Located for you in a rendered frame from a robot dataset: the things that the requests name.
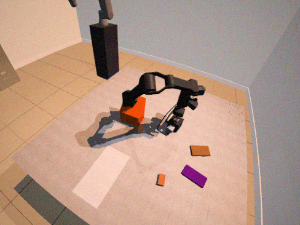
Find purple flat slab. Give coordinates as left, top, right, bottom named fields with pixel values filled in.
left=182, top=165, right=207, bottom=188

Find orange flat rectangular pad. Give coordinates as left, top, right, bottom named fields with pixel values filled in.
left=190, top=145, right=211, bottom=157

